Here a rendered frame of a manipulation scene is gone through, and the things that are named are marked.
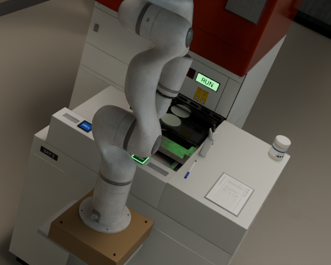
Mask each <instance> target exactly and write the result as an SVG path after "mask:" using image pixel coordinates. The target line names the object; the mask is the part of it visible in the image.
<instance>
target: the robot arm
mask: <svg viewBox="0 0 331 265"><path fill-rule="evenodd" d="M193 8H194V3H193V0H124V1H123V2H122V3H121V4H120V6H119V8H118V19H119V22H120V24H121V25H122V26H123V27H124V28H125V29H127V30H128V31H130V32H132V33H134V34H137V35H139V36H141V37H143V38H146V39H148V40H150V41H152V42H153V43H152V44H151V45H150V46H149V48H148V50H147V51H144V52H141V53H138V54H137V55H136V56H135V57H133V58H132V60H131V61H130V63H129V66H128V70H127V74H126V80H125V96H126V99H127V102H128V104H129V105H130V107H131V109H132V111H133V112H134V114H133V113H131V112H129V111H127V110H124V109H122V108H120V107H117V106H114V105H105V106H103V107H101V108H99V109H98V110H97V112H96V113H95V114H94V117H93V120H92V124H91V130H92V135H93V138H94V140H95V143H96V145H97V148H98V150H99V152H100V154H101V165H100V169H99V172H98V177H97V180H96V184H95V188H94V192H93V195H92V196H91V197H88V198H86V199H85V200H83V201H82V202H81V204H80V206H79V210H78V212H79V216H80V218H81V220H82V222H83V223H84V224H85V225H87V226H88V227H89V228H91V229H93V230H95V231H98V232H102V233H117V232H121V231H123V230H125V229H126V228H127V227H128V225H129V223H130V221H131V213H130V211H129V209H128V208H127V207H126V205H125V204H126V201H127V198H128V194H129V191H130V187H131V184H132V181H133V178H134V175H135V171H136V163H135V161H134V159H133V158H132V156H131V155H130V154H129V153H131V154H133V155H135V156H138V157H141V158H148V157H150V156H152V155H154V154H155V153H156V152H157V151H158V149H159V147H160V145H161V139H162V132H161V126H160V121H159V120H160V118H162V117H163V116H164V115H165V114H166V112H167V110H168V108H169V106H170V103H171V101H172V99H175V97H177V95H178V93H179V90H180V88H181V86H182V84H183V81H184V79H185V77H186V75H187V73H188V70H189V68H190V66H191V64H192V62H193V58H192V57H191V56H190V55H189V54H187V53H188V51H189V48H190V44H191V42H192V39H193V30H192V21H193ZM159 78H160V79H159ZM156 91H157V93H156Z"/></svg>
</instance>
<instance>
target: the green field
mask: <svg viewBox="0 0 331 265"><path fill-rule="evenodd" d="M196 81H198V82H200V83H202V84H204V85H206V86H208V87H209V88H211V89H213V90H215V91H216V90H217V88H218V86H219V84H218V83H216V82H214V81H212V80H210V79H209V78H207V77H205V76H203V75H201V74H198V76H197V78H196Z"/></svg>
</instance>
